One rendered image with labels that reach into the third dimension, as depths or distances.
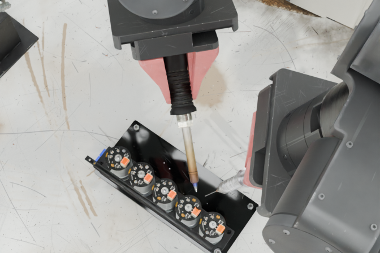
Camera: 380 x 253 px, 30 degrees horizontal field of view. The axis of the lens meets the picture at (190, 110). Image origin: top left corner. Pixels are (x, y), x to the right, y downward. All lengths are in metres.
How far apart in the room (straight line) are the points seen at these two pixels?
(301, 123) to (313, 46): 0.38
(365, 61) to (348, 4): 1.08
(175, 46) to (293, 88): 0.12
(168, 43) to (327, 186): 0.26
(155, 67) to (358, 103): 0.26
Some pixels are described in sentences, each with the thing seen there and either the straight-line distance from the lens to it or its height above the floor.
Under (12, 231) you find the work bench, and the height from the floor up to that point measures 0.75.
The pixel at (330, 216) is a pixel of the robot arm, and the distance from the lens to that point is 0.34.
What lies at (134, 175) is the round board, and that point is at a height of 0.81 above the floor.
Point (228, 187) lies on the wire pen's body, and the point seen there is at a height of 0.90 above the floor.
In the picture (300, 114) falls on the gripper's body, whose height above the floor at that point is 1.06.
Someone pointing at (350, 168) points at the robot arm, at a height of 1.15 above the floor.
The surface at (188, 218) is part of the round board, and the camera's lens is 0.68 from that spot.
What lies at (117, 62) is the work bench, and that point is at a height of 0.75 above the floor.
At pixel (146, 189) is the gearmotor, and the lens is 0.70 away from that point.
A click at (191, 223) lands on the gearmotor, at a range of 0.69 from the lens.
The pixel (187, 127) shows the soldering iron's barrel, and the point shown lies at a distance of 0.64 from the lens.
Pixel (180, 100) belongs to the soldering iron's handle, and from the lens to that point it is 0.64.
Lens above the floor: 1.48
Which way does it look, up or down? 70 degrees down
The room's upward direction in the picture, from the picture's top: 2 degrees clockwise
